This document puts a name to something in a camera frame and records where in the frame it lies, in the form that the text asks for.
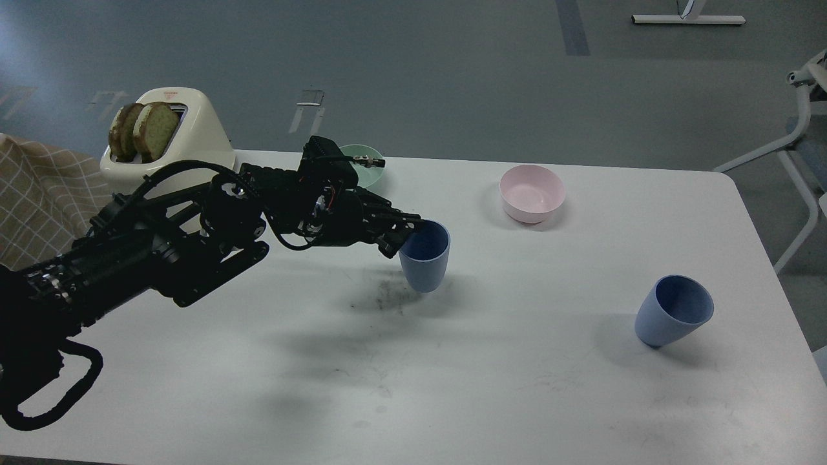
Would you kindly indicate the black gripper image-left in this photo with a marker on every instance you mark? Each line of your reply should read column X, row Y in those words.
column 330, row 219

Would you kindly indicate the white chair frame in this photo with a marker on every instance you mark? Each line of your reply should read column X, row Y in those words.
column 801, row 151

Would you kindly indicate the white table leg base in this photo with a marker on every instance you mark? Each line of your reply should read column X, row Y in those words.
column 691, row 14

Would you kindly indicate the toast slice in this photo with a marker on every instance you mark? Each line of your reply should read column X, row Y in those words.
column 153, row 130
column 120, row 138

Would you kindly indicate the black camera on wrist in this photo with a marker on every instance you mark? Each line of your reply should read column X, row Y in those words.
column 323, row 160

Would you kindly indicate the green bowl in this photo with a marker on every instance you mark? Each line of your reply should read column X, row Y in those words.
column 369, row 163

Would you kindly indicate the toast slice front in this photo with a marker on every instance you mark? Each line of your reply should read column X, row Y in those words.
column 153, row 130

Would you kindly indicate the pink bowl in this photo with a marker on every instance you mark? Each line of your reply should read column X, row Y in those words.
column 531, row 194

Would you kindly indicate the cream toaster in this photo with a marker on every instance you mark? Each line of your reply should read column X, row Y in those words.
column 198, row 136

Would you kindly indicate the blue cup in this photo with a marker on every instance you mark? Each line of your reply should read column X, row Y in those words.
column 673, row 309
column 424, row 256

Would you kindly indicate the toast slice back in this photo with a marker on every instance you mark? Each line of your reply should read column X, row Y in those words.
column 120, row 138

